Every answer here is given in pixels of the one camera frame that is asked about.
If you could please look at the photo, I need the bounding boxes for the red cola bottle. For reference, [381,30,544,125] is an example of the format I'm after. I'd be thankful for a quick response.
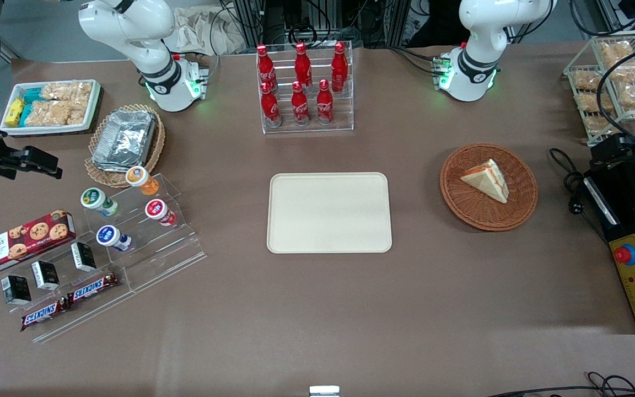
[331,41,348,93]
[256,44,278,93]
[260,82,283,128]
[316,79,334,125]
[294,42,313,89]
[291,81,310,127]

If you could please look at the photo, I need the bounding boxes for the brown round wicker basket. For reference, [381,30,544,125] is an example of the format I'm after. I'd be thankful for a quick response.
[439,143,539,232]

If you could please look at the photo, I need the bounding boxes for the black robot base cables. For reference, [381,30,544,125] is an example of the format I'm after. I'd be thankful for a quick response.
[389,46,440,75]

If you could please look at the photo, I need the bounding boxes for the beige plastic tray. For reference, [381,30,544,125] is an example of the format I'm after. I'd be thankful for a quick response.
[267,172,393,254]

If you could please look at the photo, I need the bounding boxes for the beige cloth bag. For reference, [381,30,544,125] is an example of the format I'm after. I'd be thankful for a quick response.
[163,6,246,56]

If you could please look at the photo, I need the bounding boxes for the red lid yogurt bottle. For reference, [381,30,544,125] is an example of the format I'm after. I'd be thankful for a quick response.
[144,199,177,227]

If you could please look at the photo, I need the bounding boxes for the clear acrylic tiered stand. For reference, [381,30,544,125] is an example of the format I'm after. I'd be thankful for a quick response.
[0,237,136,344]
[82,174,208,294]

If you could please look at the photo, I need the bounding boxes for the Snickers chocolate bar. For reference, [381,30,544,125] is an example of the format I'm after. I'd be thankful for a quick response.
[20,298,70,332]
[67,272,120,305]

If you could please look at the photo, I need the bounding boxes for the white rectangular snack tray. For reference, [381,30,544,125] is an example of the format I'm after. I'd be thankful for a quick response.
[0,79,102,136]

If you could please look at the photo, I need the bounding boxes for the silver foil tray stack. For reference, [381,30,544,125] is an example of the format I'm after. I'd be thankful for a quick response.
[92,109,157,173]

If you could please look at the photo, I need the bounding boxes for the blue lid yogurt bottle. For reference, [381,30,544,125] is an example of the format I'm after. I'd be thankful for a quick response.
[95,225,132,253]

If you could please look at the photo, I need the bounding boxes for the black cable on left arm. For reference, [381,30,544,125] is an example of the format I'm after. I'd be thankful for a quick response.
[596,36,635,147]

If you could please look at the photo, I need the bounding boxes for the black coiled table cable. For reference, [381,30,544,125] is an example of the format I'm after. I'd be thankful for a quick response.
[549,148,610,243]

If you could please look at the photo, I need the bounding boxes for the light wicker basket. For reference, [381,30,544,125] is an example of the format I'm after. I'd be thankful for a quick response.
[84,104,165,189]

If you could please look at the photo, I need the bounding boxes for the yellow snack packet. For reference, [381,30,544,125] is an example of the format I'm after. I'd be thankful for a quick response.
[4,98,25,127]

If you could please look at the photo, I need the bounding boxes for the red Walkers cookie box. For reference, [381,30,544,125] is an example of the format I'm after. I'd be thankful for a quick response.
[0,210,77,277]

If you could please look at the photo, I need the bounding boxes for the small black box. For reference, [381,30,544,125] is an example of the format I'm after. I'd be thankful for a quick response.
[1,275,32,305]
[31,260,60,291]
[71,242,97,272]

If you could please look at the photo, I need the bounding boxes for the clear rice cracker pack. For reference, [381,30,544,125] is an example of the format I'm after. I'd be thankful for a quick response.
[42,82,93,102]
[25,99,89,126]

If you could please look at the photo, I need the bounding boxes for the black floor cable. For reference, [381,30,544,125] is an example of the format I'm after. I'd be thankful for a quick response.
[486,372,635,397]

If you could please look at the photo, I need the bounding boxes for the clear acrylic bottle rack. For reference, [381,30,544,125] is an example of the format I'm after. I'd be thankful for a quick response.
[255,40,354,135]

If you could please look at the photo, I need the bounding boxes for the black machine housing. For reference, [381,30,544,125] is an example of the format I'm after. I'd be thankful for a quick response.
[582,160,635,335]

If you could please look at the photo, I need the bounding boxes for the orange lid yogurt bottle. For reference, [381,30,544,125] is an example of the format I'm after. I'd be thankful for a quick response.
[125,165,160,197]

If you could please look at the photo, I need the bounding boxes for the green lid yogurt bottle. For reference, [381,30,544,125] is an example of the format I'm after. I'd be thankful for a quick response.
[80,187,120,217]

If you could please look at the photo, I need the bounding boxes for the triangle sandwich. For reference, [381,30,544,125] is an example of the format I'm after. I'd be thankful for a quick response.
[460,158,510,205]

